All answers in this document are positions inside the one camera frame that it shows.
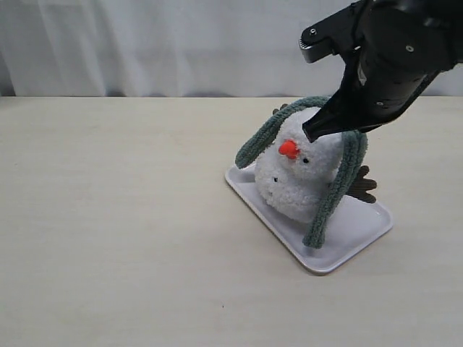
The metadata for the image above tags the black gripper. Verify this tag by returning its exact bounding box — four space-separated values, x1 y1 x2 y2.
302 32 427 141

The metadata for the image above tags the green fuzzy knitted scarf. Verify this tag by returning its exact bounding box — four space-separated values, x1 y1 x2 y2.
234 96 368 249

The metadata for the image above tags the white plush snowman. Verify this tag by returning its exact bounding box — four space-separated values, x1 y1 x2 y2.
252 104 379 223

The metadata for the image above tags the white rectangular plastic tray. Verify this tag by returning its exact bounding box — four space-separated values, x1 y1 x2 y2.
224 165 394 275

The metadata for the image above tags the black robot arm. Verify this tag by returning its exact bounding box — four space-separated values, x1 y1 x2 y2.
300 1 462 142

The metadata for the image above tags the white curtain backdrop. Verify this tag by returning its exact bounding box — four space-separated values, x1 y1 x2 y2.
0 0 463 98

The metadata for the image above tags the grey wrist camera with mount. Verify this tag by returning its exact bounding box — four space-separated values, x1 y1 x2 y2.
299 0 372 64

